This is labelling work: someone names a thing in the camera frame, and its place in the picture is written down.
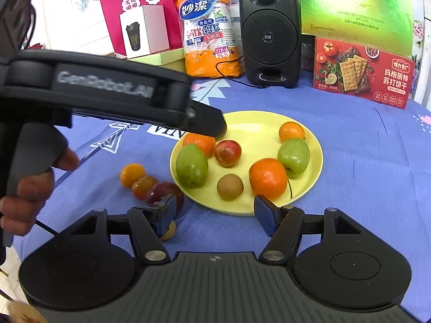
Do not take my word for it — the red apple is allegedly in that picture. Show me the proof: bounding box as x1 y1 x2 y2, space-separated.
214 140 242 168

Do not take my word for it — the blue printed tablecloth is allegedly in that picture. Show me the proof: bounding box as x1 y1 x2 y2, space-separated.
13 71 431 314

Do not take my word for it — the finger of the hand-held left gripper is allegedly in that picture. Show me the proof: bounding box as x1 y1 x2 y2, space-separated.
186 102 228 139

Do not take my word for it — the black speaker cable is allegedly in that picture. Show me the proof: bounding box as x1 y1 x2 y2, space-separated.
215 61 267 90

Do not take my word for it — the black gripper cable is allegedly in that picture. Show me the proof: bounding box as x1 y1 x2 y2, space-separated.
34 220 61 238

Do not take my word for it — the white box with cup print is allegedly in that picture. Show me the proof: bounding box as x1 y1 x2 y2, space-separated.
120 5 170 59

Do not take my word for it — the brown kiwi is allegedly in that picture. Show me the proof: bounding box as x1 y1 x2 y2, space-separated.
159 220 176 241
216 174 244 201

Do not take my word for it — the flat green box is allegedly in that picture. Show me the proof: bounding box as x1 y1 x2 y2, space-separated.
126 47 186 72

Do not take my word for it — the orange pack of paper cups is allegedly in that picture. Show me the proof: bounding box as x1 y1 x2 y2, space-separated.
177 0 244 77

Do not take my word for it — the large green gift box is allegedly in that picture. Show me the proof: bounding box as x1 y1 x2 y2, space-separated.
299 0 414 58

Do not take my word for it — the yellow plastic plate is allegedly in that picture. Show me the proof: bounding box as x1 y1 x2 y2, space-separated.
169 110 324 216

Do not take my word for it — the red cracker box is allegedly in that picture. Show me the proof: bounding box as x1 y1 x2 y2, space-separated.
313 36 416 110

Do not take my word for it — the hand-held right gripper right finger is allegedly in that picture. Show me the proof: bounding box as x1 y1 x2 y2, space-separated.
253 194 371 264

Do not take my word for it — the reddish small orange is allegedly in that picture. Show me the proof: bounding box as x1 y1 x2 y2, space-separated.
131 175 159 201

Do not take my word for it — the dark red plum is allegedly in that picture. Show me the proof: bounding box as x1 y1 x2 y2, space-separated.
146 182 185 216

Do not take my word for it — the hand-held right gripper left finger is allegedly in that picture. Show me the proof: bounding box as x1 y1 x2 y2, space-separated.
67 193 178 265

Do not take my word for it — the black speaker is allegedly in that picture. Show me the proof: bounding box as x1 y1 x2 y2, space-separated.
239 0 302 89

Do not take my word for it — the green apple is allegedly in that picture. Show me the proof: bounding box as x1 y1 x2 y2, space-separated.
277 138 311 179
175 143 209 189

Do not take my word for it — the person's left hand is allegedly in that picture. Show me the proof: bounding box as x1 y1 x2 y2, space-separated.
0 147 80 240

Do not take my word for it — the pink tote bag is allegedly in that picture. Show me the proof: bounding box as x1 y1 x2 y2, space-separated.
94 0 184 58

